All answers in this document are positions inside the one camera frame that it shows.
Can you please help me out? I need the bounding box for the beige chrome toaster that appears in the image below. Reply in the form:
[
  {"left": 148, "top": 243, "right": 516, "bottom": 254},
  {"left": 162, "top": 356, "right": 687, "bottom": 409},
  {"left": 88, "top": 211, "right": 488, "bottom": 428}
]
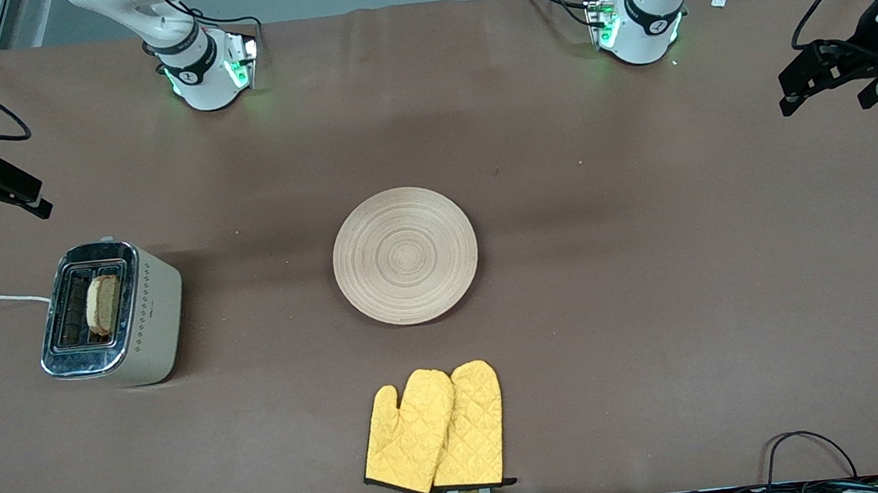
[{"left": 29, "top": 230, "right": 193, "bottom": 397}]

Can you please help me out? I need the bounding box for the black base cable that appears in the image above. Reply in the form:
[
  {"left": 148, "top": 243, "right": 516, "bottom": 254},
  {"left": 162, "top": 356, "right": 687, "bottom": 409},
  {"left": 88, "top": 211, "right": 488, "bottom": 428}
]
[
  {"left": 184, "top": 2, "right": 265, "bottom": 44},
  {"left": 517, "top": 0, "right": 605, "bottom": 37}
]

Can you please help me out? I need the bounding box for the brown table cover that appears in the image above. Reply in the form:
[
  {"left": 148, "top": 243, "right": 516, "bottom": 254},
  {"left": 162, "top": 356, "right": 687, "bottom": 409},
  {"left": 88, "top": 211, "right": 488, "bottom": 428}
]
[{"left": 0, "top": 0, "right": 878, "bottom": 493}]

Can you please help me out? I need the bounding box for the slice of toast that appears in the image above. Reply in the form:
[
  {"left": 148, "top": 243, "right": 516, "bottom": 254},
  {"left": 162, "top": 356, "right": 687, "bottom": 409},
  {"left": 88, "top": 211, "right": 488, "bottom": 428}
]
[{"left": 82, "top": 273, "right": 127, "bottom": 339}]

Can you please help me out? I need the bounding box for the black looped cable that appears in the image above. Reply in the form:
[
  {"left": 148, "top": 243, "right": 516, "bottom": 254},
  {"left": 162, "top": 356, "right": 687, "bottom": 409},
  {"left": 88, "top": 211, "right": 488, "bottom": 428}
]
[{"left": 762, "top": 425, "right": 860, "bottom": 490}]

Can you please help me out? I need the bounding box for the round wooden plate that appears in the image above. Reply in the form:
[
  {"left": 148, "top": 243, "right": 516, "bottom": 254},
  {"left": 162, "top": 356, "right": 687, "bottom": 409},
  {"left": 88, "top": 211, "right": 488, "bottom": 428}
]
[{"left": 326, "top": 180, "right": 486, "bottom": 333}]

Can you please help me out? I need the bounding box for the yellow quilted oven mitt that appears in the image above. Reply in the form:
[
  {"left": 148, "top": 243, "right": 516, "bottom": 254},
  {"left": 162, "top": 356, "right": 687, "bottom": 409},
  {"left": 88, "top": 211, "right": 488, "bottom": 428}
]
[
  {"left": 354, "top": 366, "right": 465, "bottom": 493},
  {"left": 421, "top": 357, "right": 520, "bottom": 493}
]

